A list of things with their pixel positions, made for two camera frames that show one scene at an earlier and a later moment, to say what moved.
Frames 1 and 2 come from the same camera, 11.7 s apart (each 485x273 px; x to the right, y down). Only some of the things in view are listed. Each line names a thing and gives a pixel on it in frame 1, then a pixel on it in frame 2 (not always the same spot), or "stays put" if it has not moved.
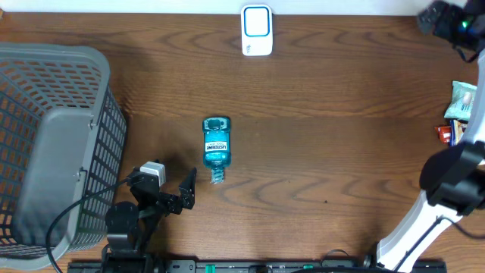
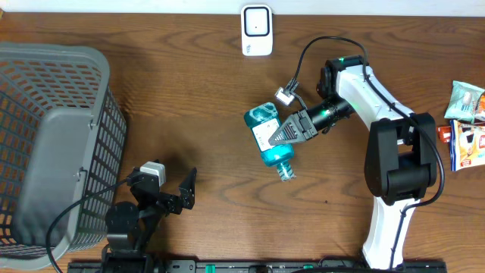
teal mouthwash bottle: [217, 149] -> [263, 120]
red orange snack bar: [443, 133] stays put
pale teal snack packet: [461, 106] stays put
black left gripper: [186, 196] stays put
